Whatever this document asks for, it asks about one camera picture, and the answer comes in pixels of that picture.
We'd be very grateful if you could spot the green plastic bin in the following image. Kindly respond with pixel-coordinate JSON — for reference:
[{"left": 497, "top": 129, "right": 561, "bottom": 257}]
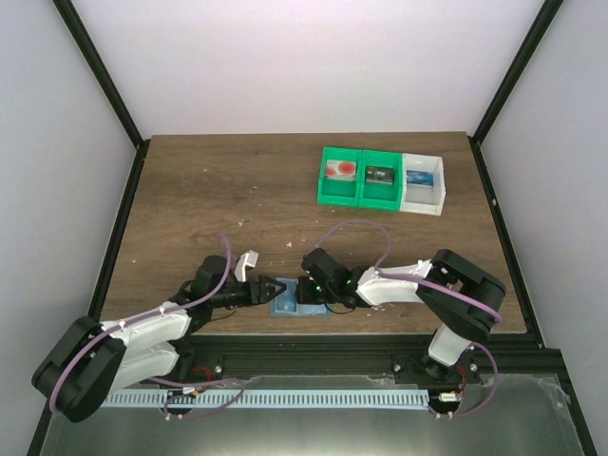
[
  {"left": 357, "top": 149, "right": 404, "bottom": 212},
  {"left": 317, "top": 146, "right": 363, "bottom": 207}
]

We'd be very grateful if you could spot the grey metal base plate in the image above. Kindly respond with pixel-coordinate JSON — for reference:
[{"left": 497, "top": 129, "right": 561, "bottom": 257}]
[{"left": 41, "top": 374, "right": 585, "bottom": 455}]

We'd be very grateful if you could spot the blue card stack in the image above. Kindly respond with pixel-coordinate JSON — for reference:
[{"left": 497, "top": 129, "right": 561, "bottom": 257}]
[{"left": 406, "top": 170, "right": 434, "bottom": 187}]

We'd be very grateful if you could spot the black frame post left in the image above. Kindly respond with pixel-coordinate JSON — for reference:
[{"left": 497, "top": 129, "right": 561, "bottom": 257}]
[{"left": 50, "top": 0, "right": 145, "bottom": 149}]

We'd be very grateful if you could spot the right green plastic bin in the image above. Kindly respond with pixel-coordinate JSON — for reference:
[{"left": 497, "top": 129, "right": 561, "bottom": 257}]
[{"left": 357, "top": 149, "right": 404, "bottom": 212}]

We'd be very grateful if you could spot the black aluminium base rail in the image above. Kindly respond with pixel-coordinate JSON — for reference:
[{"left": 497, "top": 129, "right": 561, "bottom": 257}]
[{"left": 167, "top": 333, "right": 569, "bottom": 388}]

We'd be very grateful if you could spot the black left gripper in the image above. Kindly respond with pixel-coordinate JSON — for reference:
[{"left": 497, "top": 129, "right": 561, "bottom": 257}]
[{"left": 211, "top": 275, "right": 287, "bottom": 310}]

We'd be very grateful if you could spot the black VIP card stack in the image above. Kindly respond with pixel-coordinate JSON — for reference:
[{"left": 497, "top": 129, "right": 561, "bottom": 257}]
[{"left": 365, "top": 166, "right": 395, "bottom": 185}]

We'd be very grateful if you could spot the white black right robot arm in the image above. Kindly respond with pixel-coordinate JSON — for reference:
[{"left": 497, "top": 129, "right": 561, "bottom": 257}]
[{"left": 295, "top": 248, "right": 506, "bottom": 383}]

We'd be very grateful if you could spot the black frame post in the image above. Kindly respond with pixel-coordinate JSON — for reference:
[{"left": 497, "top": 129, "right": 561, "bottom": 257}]
[
  {"left": 472, "top": 0, "right": 565, "bottom": 143},
  {"left": 50, "top": 0, "right": 145, "bottom": 149}
]

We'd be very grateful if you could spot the red circles card stack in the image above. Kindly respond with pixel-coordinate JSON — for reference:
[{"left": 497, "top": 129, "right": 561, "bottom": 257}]
[{"left": 324, "top": 160, "right": 357, "bottom": 181}]

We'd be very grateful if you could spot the blue card holder wallet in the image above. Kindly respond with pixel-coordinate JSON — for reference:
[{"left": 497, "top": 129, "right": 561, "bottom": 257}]
[{"left": 269, "top": 277, "right": 330, "bottom": 317}]

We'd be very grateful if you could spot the light blue slotted cable duct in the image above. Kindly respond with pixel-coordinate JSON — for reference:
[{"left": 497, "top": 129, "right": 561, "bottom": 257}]
[{"left": 102, "top": 389, "right": 429, "bottom": 410}]

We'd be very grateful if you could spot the black frame post right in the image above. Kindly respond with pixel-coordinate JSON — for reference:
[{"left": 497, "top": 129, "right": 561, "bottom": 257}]
[{"left": 472, "top": 0, "right": 565, "bottom": 143}]

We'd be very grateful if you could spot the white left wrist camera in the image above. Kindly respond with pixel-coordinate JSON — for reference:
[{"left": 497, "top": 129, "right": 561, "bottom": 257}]
[{"left": 234, "top": 250, "right": 258, "bottom": 282}]

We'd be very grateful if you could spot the white plastic bin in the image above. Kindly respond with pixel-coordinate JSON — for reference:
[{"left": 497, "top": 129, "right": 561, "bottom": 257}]
[{"left": 399, "top": 153, "right": 447, "bottom": 216}]

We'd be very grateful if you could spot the left green plastic bin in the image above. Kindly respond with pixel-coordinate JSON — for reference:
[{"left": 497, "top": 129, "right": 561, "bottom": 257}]
[{"left": 317, "top": 146, "right": 363, "bottom": 207}]

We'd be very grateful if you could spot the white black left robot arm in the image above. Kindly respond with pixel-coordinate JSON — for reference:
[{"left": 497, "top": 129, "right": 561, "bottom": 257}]
[{"left": 31, "top": 256, "right": 287, "bottom": 423}]

